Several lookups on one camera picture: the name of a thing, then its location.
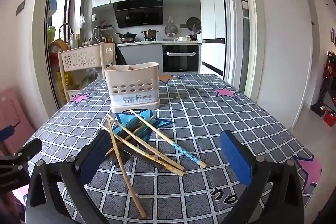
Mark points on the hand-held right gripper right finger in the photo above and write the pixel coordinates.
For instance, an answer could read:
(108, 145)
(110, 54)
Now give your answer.
(236, 158)

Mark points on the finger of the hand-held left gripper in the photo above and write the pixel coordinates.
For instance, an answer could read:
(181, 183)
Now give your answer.
(31, 146)
(6, 132)

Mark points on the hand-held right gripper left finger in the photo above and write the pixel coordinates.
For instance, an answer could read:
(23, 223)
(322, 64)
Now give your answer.
(90, 158)

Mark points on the translucent grey spoon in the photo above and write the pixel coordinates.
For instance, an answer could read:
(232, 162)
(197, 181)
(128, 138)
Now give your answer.
(137, 125)
(118, 158)

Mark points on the dark grey chopstick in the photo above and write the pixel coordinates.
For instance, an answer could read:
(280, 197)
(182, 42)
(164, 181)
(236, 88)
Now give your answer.
(131, 151)
(151, 161)

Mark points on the blue patterned wooden chopstick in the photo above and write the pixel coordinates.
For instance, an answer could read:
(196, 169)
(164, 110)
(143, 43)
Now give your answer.
(168, 138)

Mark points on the cream plastic utensil holder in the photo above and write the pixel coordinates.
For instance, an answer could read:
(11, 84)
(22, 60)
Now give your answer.
(131, 98)

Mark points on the pink board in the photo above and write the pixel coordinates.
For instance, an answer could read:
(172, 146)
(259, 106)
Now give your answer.
(13, 113)

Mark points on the grey checked star tablecloth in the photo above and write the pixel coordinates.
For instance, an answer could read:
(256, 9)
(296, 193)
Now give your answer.
(210, 113)

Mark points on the yellow oil bottle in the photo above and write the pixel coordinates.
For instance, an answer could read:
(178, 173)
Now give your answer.
(67, 79)

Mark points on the bag of vegetables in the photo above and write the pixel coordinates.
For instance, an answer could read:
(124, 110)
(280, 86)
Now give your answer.
(88, 79)

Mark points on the cream plastic storage trolley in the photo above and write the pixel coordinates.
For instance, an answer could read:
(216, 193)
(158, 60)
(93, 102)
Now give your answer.
(78, 58)

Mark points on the red canister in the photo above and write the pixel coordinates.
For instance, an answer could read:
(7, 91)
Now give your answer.
(330, 118)

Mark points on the green plastic basket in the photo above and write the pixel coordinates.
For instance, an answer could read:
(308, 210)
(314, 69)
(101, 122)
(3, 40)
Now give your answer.
(51, 35)

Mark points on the black built-in oven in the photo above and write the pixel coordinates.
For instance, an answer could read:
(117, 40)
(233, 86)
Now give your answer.
(179, 61)

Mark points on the black kitchen faucet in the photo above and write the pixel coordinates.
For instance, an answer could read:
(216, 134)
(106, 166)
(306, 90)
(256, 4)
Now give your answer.
(65, 25)

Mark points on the glass kettle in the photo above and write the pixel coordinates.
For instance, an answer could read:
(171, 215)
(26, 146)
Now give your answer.
(97, 35)

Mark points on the black wok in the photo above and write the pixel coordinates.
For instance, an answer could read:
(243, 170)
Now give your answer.
(127, 37)

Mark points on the white rice cooker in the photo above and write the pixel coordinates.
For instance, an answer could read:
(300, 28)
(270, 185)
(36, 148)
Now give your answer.
(199, 37)

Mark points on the copper cooking pot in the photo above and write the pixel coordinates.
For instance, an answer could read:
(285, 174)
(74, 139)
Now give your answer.
(150, 33)

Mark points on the round dark divided tray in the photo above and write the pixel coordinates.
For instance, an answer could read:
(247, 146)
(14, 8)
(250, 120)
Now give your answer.
(193, 23)

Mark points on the white refrigerator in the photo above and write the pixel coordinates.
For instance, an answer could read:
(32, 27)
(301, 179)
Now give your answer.
(212, 16)

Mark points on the round steamer rack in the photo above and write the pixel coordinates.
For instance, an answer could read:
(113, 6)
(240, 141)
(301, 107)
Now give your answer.
(170, 29)

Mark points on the black range hood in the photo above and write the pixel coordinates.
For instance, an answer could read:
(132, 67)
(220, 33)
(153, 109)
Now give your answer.
(139, 14)

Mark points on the grey wall switch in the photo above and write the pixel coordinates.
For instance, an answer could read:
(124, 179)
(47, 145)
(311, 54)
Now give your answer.
(20, 7)

